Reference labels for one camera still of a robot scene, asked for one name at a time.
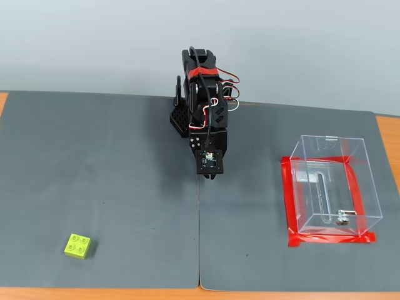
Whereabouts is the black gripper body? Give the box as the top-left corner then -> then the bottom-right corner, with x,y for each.
188,127 -> 228,158

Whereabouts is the green lego block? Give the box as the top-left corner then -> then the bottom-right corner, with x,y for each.
64,233 -> 91,259

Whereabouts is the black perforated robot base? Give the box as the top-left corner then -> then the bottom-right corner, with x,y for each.
168,104 -> 191,139

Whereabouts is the transparent acrylic box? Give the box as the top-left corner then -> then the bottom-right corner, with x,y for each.
290,134 -> 384,237

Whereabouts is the metal box latch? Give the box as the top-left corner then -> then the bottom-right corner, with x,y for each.
335,209 -> 358,226

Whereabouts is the grey foam mat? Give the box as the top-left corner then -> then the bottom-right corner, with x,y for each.
0,90 -> 201,289
198,101 -> 400,293

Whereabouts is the black table clamp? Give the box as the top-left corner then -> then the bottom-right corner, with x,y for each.
172,74 -> 185,107
222,80 -> 236,101

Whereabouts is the red tape band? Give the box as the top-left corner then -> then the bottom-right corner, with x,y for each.
188,66 -> 220,81

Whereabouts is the red tape strip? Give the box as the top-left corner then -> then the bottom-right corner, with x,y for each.
280,155 -> 354,165
287,231 -> 377,249
280,156 -> 303,248
343,162 -> 369,237

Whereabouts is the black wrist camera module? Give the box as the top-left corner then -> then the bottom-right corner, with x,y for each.
196,149 -> 226,175

